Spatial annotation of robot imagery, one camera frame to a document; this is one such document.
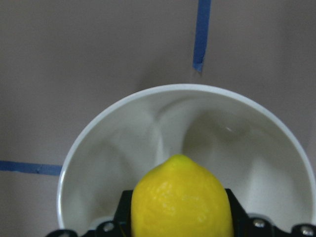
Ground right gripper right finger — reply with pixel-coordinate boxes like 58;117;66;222
225;189;249;237

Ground yellow lemon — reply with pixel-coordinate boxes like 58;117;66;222
131;155;234;237

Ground white bowl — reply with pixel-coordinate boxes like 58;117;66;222
57;84;316;234

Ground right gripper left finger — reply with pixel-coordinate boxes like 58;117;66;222
113;190;133;237

